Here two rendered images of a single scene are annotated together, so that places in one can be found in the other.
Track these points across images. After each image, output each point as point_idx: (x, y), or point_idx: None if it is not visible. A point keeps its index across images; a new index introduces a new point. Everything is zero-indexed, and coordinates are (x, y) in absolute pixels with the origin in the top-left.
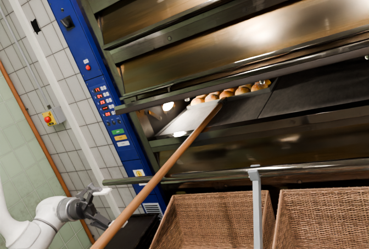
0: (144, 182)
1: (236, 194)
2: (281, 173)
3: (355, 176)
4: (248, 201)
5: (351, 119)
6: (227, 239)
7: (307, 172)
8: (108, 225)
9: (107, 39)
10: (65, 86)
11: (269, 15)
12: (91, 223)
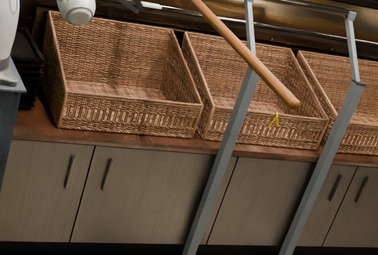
0: None
1: (139, 26)
2: (269, 1)
3: (246, 32)
4: (148, 37)
5: None
6: (95, 80)
7: (221, 18)
8: (143, 4)
9: None
10: None
11: None
12: None
